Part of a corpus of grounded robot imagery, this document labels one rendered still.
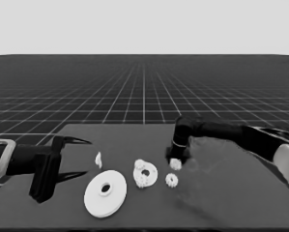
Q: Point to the white round carrier with pins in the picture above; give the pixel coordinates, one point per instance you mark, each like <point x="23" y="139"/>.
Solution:
<point x="153" y="175"/>

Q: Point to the large thick white disc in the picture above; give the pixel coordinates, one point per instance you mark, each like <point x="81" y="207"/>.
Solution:
<point x="94" y="201"/>

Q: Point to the small white T-shaped piece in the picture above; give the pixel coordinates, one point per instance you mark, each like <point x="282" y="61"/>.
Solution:
<point x="99" y="160"/>

